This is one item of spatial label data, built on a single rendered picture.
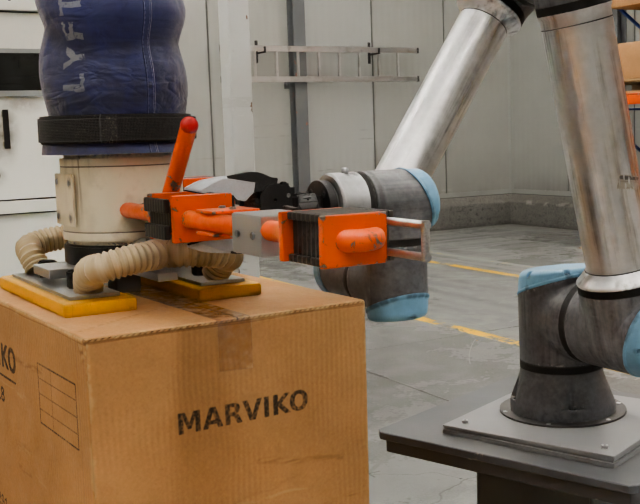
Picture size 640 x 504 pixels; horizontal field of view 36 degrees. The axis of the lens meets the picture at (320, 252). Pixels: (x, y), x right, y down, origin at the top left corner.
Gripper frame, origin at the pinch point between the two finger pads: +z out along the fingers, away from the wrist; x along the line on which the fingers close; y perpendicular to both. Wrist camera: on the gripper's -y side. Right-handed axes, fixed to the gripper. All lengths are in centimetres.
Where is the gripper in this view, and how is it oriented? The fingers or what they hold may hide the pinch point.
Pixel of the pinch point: (197, 217)
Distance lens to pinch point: 125.6
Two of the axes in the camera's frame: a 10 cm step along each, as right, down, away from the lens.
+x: -0.4, -9.9, -1.2
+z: -8.7, 0.9, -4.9
